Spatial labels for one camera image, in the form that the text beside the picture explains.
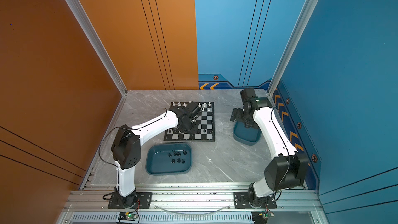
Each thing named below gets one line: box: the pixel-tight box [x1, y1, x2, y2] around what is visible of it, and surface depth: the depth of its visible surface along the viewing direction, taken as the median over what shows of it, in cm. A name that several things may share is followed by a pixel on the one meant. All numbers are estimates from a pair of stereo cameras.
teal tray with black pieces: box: [145, 143, 193, 176], surface depth 87 cm
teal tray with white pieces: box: [233, 121, 262, 146], surface depth 94 cm
